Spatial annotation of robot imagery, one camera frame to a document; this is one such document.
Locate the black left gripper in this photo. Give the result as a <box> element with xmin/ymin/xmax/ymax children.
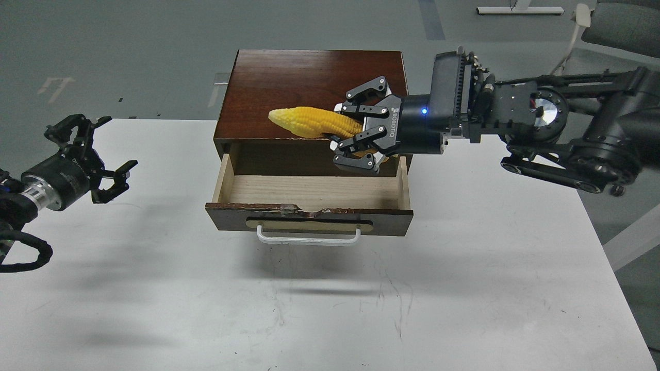
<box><xmin>21</xmin><ymin>114</ymin><xmax>139</xmax><ymax>211</ymax></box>

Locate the grey office chair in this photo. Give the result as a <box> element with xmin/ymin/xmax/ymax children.
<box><xmin>549</xmin><ymin>1</ymin><xmax>659</xmax><ymax>75</ymax></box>

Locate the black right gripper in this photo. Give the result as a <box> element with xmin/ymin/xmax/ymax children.
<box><xmin>328</xmin><ymin>52</ymin><xmax>485</xmax><ymax>176</ymax></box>

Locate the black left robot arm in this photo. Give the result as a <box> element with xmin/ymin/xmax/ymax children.
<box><xmin>2</xmin><ymin>114</ymin><xmax>138</xmax><ymax>230</ymax></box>

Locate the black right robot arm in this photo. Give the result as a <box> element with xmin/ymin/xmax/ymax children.
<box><xmin>321</xmin><ymin>50</ymin><xmax>658</xmax><ymax>195</ymax></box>

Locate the yellow corn cob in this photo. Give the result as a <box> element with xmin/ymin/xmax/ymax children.
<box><xmin>267</xmin><ymin>106</ymin><xmax>363</xmax><ymax>140</ymax></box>

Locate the dark wooden cabinet box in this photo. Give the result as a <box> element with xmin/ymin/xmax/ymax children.
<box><xmin>213</xmin><ymin>49</ymin><xmax>408</xmax><ymax>178</ymax></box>

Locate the wooden drawer with white handle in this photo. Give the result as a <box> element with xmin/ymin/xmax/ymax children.
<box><xmin>205</xmin><ymin>154</ymin><xmax>414</xmax><ymax>237</ymax></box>

